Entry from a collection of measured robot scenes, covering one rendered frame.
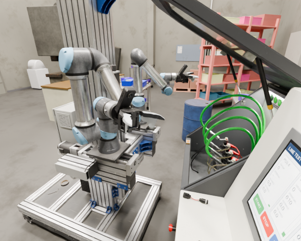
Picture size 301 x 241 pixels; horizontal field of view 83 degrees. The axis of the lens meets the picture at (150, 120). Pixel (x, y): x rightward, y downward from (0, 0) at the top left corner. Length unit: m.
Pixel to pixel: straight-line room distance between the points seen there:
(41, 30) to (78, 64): 5.24
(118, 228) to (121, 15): 9.33
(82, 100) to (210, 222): 0.85
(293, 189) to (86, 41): 1.23
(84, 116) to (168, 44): 8.10
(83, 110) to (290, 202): 0.93
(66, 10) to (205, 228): 1.42
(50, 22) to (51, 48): 0.65
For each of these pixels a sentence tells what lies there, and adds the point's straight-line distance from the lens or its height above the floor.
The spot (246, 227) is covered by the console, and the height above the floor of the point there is 1.09.
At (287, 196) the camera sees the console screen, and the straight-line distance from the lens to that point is 0.64.
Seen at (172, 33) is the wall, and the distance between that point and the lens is 8.89.
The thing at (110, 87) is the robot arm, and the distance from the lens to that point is 0.92.
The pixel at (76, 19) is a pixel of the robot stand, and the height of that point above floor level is 1.85.
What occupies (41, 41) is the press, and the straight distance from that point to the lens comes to 6.19.
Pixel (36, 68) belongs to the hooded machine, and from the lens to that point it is 9.18.
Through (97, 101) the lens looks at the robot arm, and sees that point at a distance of 0.79.
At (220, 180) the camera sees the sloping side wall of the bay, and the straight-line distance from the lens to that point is 0.95.
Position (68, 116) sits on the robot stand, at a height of 1.19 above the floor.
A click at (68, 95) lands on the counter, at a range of 4.28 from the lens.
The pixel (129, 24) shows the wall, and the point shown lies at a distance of 9.73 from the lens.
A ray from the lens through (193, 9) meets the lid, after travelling 0.71.
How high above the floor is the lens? 1.67
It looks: 23 degrees down
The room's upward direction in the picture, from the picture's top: straight up
